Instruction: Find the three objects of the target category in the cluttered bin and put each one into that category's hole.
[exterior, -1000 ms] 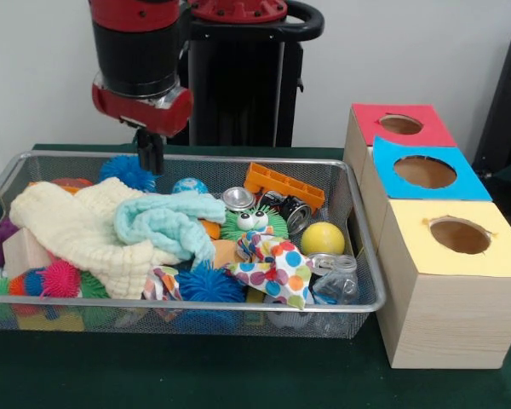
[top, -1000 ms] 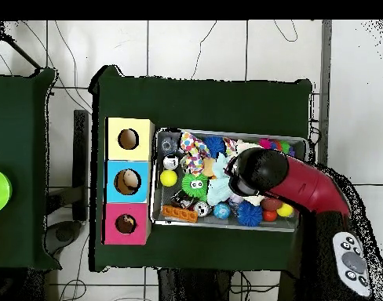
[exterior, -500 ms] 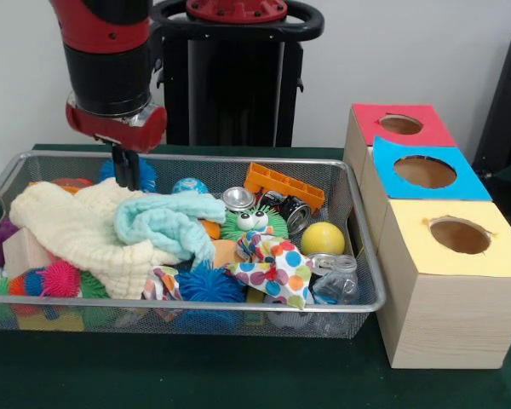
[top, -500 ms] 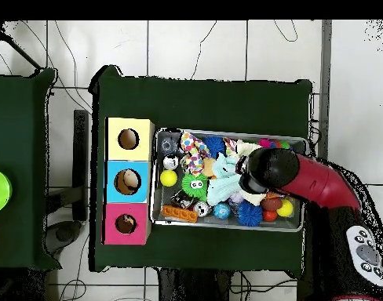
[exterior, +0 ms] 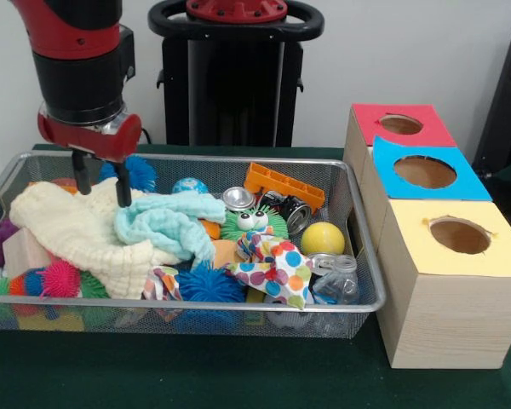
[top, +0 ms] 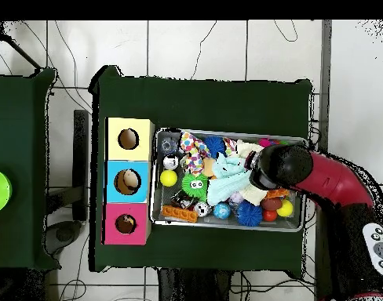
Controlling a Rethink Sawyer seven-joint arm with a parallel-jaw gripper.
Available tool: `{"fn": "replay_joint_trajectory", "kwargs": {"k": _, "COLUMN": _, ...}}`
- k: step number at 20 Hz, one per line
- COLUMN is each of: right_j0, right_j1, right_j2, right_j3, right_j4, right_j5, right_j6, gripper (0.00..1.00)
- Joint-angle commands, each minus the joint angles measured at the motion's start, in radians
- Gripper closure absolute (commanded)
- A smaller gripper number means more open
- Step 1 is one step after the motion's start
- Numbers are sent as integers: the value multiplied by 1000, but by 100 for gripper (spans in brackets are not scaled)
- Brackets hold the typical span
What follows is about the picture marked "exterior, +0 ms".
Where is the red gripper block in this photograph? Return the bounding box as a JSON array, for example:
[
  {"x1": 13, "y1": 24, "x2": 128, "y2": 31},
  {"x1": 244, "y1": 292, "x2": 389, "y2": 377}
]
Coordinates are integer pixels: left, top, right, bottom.
[{"x1": 37, "y1": 111, "x2": 143, "y2": 209}]

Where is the cream knitted cloth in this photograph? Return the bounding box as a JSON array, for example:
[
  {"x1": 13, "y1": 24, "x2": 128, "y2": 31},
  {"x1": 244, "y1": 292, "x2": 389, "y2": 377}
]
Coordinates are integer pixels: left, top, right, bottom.
[{"x1": 9, "y1": 176, "x2": 184, "y2": 300}]

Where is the light teal cloth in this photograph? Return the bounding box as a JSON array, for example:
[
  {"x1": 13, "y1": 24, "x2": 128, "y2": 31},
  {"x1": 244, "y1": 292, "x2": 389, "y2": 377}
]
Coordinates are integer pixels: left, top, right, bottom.
[{"x1": 113, "y1": 189, "x2": 227, "y2": 268}]

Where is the white polka dot cloth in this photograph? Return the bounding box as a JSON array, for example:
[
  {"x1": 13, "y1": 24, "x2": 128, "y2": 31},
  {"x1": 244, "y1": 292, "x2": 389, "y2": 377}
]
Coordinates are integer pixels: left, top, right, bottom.
[{"x1": 225, "y1": 232, "x2": 319, "y2": 310}]

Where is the wooden box with three holes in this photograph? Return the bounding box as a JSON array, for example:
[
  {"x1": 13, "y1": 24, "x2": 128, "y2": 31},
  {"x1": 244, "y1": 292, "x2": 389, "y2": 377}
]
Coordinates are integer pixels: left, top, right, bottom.
[{"x1": 342, "y1": 103, "x2": 511, "y2": 370}]

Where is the blue spiky rubber ball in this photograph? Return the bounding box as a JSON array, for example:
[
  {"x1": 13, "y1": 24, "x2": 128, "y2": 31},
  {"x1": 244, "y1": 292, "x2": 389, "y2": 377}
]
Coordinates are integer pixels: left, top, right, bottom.
[
  {"x1": 100, "y1": 155, "x2": 158, "y2": 193},
  {"x1": 176, "y1": 259, "x2": 248, "y2": 303}
]

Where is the blue globe ball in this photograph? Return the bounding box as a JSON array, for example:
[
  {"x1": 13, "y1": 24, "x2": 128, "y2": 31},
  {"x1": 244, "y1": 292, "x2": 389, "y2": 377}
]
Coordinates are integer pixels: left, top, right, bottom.
[{"x1": 172, "y1": 177, "x2": 208, "y2": 198}]

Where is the green spiky ball with eyes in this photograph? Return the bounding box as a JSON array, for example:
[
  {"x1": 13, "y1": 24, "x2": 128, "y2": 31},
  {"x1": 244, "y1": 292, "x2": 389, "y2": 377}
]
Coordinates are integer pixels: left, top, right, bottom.
[{"x1": 220, "y1": 203, "x2": 290, "y2": 240}]

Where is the orange toy building brick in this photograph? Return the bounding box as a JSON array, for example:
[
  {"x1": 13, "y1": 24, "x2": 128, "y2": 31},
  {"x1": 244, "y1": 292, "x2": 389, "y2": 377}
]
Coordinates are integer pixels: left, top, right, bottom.
[{"x1": 243, "y1": 162, "x2": 326, "y2": 210}]

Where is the yellow tennis ball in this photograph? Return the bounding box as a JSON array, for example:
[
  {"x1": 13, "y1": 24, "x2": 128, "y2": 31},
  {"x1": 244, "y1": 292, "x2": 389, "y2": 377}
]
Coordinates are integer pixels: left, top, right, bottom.
[{"x1": 301, "y1": 222, "x2": 346, "y2": 256}]

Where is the clear plastic bottle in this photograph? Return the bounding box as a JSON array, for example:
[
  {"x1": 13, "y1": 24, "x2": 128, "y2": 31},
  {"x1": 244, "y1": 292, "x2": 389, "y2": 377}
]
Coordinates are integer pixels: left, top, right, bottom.
[{"x1": 313, "y1": 254, "x2": 362, "y2": 306}]

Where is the black flat panel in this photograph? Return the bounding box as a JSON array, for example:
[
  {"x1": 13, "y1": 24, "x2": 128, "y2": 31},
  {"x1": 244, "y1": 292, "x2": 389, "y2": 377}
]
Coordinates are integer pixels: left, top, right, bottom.
[{"x1": 471, "y1": 27, "x2": 511, "y2": 174}]

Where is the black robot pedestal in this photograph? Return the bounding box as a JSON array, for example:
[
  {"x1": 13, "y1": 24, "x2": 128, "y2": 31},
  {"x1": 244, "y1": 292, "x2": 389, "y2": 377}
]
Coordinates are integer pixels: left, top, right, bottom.
[{"x1": 147, "y1": 0, "x2": 324, "y2": 148}]

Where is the shallow wire mesh bin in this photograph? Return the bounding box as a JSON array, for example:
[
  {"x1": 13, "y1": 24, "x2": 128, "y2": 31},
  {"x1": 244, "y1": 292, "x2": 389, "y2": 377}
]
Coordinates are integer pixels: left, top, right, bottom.
[{"x1": 0, "y1": 149, "x2": 388, "y2": 340}]

